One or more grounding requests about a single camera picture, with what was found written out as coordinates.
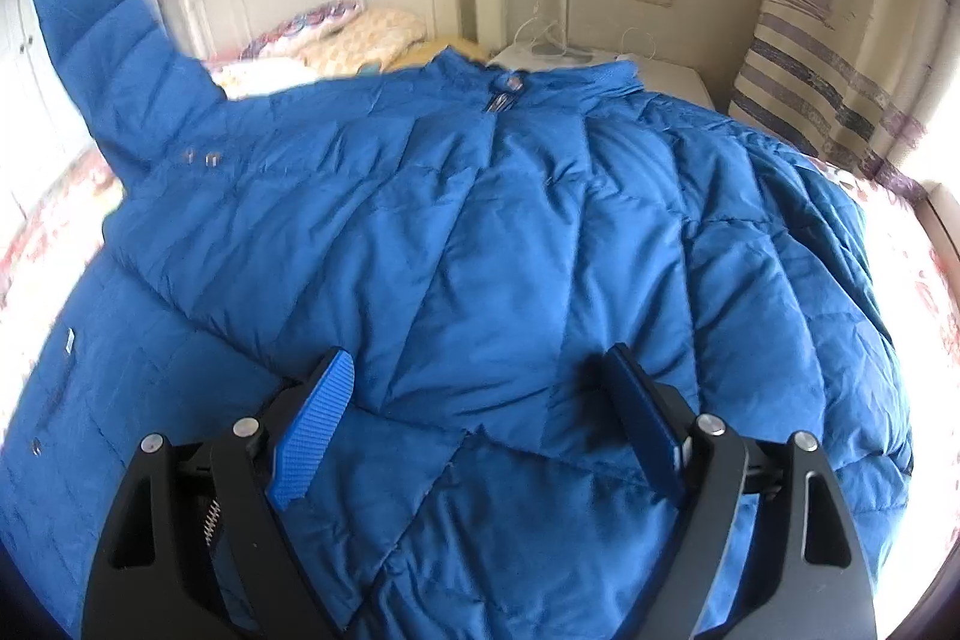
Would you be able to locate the blue down jacket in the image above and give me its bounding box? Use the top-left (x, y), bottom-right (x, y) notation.
top-left (0, 0), bottom-right (916, 640)

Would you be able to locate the white nightstand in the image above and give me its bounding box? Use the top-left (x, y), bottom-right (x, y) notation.
top-left (486, 44), bottom-right (713, 109)

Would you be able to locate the colourful crochet blanket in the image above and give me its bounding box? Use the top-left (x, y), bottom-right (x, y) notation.
top-left (238, 0), bottom-right (362, 62)

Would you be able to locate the yellow patterned pillow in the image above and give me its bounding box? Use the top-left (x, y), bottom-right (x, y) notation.
top-left (298, 6), bottom-right (430, 73)

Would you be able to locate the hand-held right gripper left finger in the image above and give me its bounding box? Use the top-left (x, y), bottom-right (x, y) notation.
top-left (81, 346), bottom-right (355, 640)

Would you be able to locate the white charging cable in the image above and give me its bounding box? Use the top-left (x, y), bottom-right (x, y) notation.
top-left (617, 28), bottom-right (662, 62)
top-left (512, 5), bottom-right (572, 58)

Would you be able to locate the white wardrobe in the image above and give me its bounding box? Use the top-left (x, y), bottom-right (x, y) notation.
top-left (0, 0), bottom-right (102, 236)

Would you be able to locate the white window sill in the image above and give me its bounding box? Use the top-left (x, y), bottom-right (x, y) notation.
top-left (921, 181), bottom-right (960, 255)

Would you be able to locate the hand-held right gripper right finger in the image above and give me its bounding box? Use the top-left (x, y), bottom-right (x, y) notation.
top-left (604, 342), bottom-right (878, 640)

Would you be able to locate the striped curtain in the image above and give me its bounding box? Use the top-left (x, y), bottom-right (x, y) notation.
top-left (726, 0), bottom-right (942, 200)

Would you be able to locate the floral bed sheet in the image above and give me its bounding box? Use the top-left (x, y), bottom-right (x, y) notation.
top-left (0, 51), bottom-right (960, 611)

